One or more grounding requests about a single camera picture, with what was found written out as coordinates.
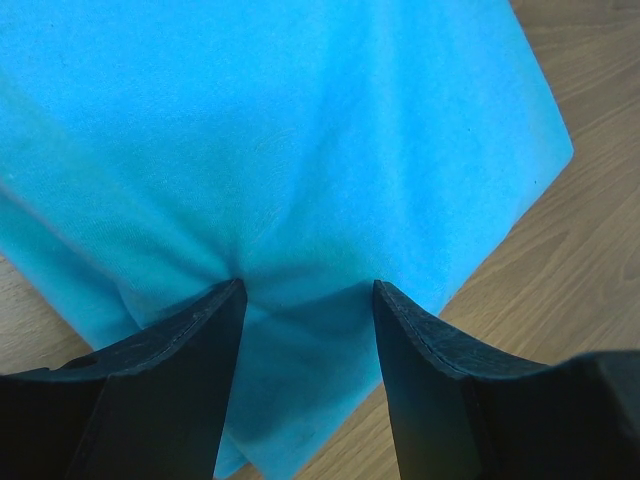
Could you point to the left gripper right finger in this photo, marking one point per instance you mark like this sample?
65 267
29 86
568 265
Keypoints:
462 409

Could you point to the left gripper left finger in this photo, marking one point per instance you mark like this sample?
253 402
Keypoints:
151 406

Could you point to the turquoise t shirt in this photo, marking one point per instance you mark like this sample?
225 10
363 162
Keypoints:
151 149

